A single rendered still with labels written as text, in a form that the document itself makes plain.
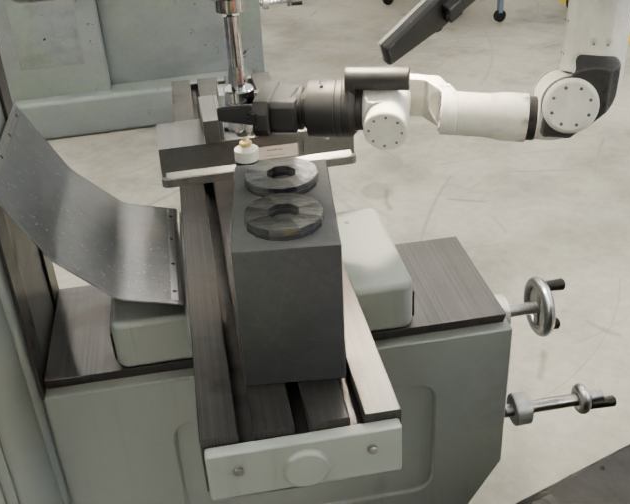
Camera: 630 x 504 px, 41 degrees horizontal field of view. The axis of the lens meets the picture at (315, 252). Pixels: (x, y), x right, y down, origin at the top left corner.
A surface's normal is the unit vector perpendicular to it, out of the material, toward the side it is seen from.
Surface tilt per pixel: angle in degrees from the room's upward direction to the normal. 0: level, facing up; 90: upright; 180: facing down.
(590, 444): 0
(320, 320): 90
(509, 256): 0
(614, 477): 0
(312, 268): 90
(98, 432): 90
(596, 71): 78
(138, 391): 90
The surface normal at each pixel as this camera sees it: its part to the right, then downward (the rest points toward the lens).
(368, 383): -0.05, -0.85
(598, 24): -0.14, 0.32
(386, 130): -0.15, 0.67
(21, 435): 0.69, 0.33
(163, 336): 0.17, 0.51
